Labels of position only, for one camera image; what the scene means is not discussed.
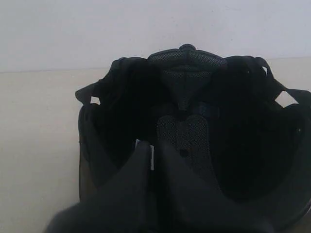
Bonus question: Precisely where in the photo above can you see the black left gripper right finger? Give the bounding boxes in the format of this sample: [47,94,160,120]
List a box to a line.
[156,142,274,233]

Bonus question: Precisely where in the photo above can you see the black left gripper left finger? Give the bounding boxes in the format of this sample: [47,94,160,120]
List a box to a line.
[45,142,151,233]

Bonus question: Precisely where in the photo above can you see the black helmet with tinted visor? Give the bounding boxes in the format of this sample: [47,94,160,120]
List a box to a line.
[75,44,311,233]

